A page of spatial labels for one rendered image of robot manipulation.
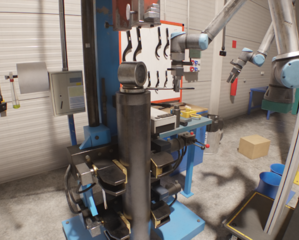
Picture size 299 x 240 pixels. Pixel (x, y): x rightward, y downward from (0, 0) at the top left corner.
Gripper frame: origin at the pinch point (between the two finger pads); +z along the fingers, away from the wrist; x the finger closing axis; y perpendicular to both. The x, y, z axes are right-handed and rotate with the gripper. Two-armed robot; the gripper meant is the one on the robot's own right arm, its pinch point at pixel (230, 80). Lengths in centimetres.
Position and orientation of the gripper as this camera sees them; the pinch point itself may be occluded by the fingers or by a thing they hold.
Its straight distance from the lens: 199.2
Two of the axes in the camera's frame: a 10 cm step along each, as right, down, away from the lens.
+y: 6.7, 5.7, -4.8
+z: -3.8, 8.1, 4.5
